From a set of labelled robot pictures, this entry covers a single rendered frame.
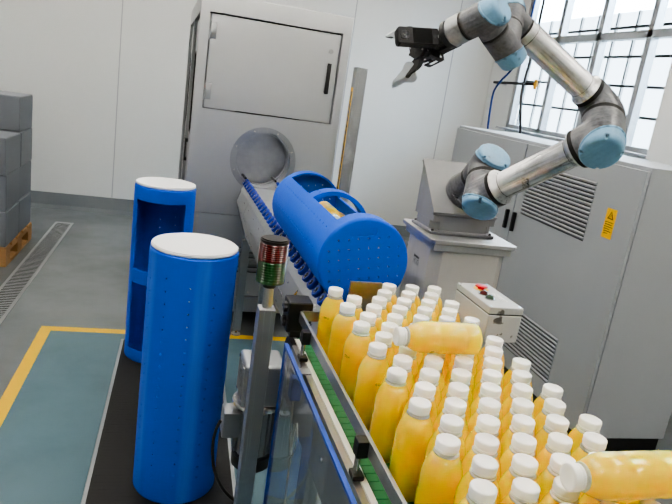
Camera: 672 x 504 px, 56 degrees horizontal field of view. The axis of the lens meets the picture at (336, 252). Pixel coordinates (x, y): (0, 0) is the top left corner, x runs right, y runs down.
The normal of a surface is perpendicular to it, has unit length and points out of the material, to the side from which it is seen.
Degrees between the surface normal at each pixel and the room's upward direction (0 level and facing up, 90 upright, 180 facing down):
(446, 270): 90
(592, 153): 124
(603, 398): 90
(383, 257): 90
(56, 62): 90
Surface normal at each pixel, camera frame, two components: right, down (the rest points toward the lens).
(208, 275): 0.50, 0.29
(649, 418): 0.22, 0.28
